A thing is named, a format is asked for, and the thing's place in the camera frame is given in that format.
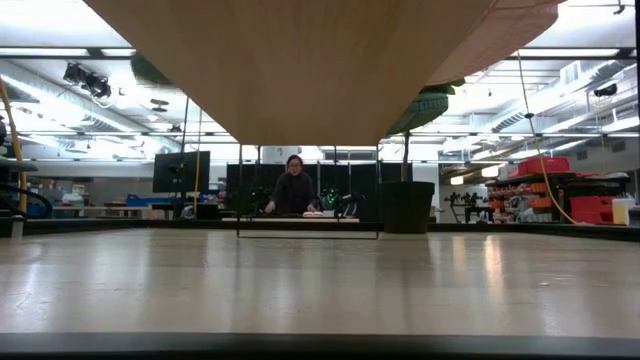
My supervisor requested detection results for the black partition wall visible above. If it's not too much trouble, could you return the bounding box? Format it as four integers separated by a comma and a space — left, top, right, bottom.
225, 162, 414, 222

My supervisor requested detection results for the wooden shelf with black frame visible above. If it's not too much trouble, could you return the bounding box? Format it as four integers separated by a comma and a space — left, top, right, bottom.
0, 0, 640, 360

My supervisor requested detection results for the black ceiling-mounted device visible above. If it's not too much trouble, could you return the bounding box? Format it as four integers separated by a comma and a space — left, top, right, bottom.
61, 61, 113, 100

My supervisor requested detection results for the background robot station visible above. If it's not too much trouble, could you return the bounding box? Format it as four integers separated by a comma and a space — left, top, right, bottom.
446, 191, 490, 224

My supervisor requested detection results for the green plant in black pot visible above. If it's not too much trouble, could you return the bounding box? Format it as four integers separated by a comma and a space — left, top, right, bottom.
378, 130, 437, 235

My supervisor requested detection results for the black background monitor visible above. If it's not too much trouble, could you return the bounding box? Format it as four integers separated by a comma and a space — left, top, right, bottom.
151, 150, 212, 195

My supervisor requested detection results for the person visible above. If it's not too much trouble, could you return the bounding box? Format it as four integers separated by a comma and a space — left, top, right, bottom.
264, 153, 322, 218

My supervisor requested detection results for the pink rubber slide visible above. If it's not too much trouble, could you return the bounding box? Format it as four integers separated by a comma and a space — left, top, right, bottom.
426, 3, 567, 87

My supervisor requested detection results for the cream plastic bin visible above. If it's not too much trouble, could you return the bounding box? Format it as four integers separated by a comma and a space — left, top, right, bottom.
611, 197, 631, 227

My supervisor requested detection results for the black aluminium table frame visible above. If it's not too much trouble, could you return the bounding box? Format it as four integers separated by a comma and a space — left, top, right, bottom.
0, 217, 640, 244

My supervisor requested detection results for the storage rack with red bins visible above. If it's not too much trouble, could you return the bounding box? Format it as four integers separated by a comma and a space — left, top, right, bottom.
485, 156, 632, 226

